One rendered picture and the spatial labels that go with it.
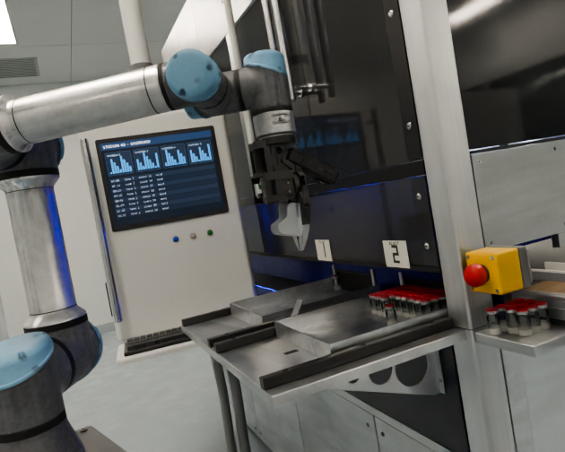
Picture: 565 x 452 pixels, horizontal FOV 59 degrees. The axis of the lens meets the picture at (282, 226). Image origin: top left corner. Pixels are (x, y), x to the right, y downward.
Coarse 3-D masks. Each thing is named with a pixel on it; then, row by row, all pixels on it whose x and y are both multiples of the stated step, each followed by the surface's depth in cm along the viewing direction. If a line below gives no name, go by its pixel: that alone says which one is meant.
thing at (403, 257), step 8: (384, 240) 113; (392, 240) 110; (400, 240) 107; (384, 248) 113; (392, 248) 111; (400, 248) 108; (392, 256) 111; (400, 256) 108; (392, 264) 112; (400, 264) 109; (408, 264) 106
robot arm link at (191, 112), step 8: (224, 72) 90; (232, 72) 90; (232, 80) 88; (232, 88) 88; (232, 96) 89; (240, 96) 89; (224, 104) 88; (232, 104) 90; (240, 104) 90; (192, 112) 91; (200, 112) 91; (208, 112) 89; (216, 112) 90; (224, 112) 92; (232, 112) 92
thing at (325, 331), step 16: (336, 304) 118; (352, 304) 120; (368, 304) 122; (288, 320) 113; (304, 320) 115; (320, 320) 116; (336, 320) 116; (352, 320) 114; (368, 320) 112; (384, 320) 109; (400, 320) 107; (416, 320) 96; (432, 320) 97; (288, 336) 106; (304, 336) 98; (320, 336) 106; (336, 336) 104; (352, 336) 90; (368, 336) 91; (320, 352) 92
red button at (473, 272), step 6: (474, 264) 86; (468, 270) 86; (474, 270) 85; (480, 270) 84; (468, 276) 86; (474, 276) 84; (480, 276) 84; (486, 276) 85; (468, 282) 86; (474, 282) 85; (480, 282) 84
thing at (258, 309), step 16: (288, 288) 151; (304, 288) 152; (320, 288) 155; (368, 288) 131; (240, 304) 144; (256, 304) 146; (272, 304) 147; (288, 304) 144; (304, 304) 124; (320, 304) 126; (256, 320) 123
